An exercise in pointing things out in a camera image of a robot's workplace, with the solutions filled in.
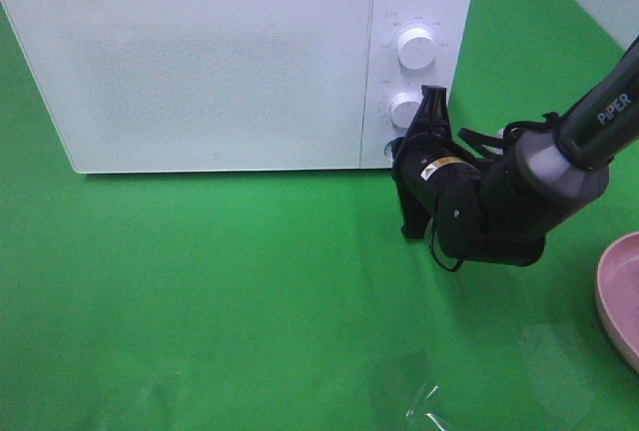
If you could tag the pink round plate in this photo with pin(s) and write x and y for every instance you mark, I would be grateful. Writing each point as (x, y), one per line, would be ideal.
(616, 295)

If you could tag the lower white microwave knob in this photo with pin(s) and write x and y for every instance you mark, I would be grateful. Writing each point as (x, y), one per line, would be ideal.
(403, 108)

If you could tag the clear tape patch on table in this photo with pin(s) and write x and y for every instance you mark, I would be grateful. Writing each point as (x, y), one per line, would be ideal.
(422, 413)

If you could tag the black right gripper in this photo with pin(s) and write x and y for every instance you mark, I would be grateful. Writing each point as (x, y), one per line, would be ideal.
(438, 186)

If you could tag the white microwave knob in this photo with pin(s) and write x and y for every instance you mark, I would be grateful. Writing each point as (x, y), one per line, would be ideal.
(416, 48)
(403, 108)

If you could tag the upper white microwave knob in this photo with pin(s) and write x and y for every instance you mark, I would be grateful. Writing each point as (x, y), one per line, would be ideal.
(416, 48)

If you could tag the round door release button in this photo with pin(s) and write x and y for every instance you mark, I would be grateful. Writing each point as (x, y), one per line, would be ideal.
(390, 147)

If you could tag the white microwave oven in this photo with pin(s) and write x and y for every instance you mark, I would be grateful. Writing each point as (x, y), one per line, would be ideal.
(385, 77)

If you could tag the white microwave door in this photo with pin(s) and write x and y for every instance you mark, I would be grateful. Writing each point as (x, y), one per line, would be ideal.
(199, 85)

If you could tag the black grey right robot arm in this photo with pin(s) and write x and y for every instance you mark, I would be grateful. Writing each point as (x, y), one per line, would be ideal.
(495, 199)

